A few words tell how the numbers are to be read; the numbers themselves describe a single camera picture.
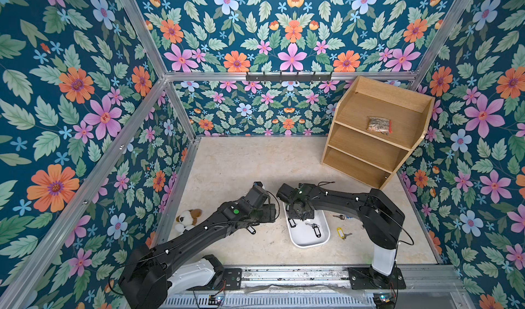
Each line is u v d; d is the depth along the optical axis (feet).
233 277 2.42
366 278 2.35
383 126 2.53
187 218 2.82
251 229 2.82
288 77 3.05
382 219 1.56
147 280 1.27
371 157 2.89
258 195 2.00
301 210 2.10
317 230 2.81
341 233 2.76
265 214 2.35
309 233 2.77
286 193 2.32
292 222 2.85
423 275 2.48
